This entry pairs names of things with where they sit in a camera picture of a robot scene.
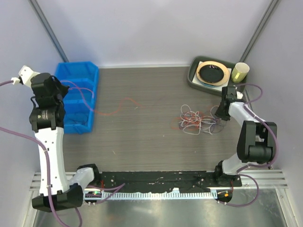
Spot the purple wire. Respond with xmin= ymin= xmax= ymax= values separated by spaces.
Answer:
xmin=179 ymin=105 xmax=225 ymax=136

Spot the white wire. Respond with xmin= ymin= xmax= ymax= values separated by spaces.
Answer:
xmin=178 ymin=104 xmax=216 ymax=136

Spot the orange wire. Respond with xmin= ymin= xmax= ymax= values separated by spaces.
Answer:
xmin=60 ymin=80 xmax=218 ymax=131

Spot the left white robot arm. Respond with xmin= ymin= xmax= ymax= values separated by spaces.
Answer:
xmin=29 ymin=73 xmax=101 ymax=212

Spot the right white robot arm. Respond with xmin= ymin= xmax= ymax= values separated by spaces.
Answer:
xmin=214 ymin=87 xmax=278 ymax=187

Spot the yellow-green paper cup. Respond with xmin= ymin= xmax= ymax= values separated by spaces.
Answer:
xmin=231 ymin=62 xmax=250 ymax=83

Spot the black plate with gold rim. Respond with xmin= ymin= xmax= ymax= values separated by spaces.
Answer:
xmin=196 ymin=61 xmax=229 ymax=85

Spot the dark green tray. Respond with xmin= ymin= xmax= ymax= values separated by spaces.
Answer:
xmin=187 ymin=56 xmax=246 ymax=96

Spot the blue plastic compartment bin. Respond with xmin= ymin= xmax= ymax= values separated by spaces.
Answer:
xmin=55 ymin=61 xmax=99 ymax=134

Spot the white paper under plate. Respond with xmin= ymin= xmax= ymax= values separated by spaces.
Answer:
xmin=192 ymin=69 xmax=231 ymax=92

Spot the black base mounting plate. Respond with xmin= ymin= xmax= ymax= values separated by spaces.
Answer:
xmin=90 ymin=171 xmax=242 ymax=193

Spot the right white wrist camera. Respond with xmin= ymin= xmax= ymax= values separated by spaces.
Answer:
xmin=236 ymin=91 xmax=244 ymax=102

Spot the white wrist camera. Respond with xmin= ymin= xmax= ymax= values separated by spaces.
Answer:
xmin=236 ymin=91 xmax=244 ymax=102
xmin=11 ymin=65 xmax=39 ymax=87

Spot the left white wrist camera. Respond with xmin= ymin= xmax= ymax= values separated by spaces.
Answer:
xmin=11 ymin=65 xmax=39 ymax=87

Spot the aluminium frame rail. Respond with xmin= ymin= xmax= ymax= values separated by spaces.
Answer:
xmin=29 ymin=168 xmax=288 ymax=192

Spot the white slotted cable duct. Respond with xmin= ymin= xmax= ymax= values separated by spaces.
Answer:
xmin=83 ymin=190 xmax=217 ymax=201

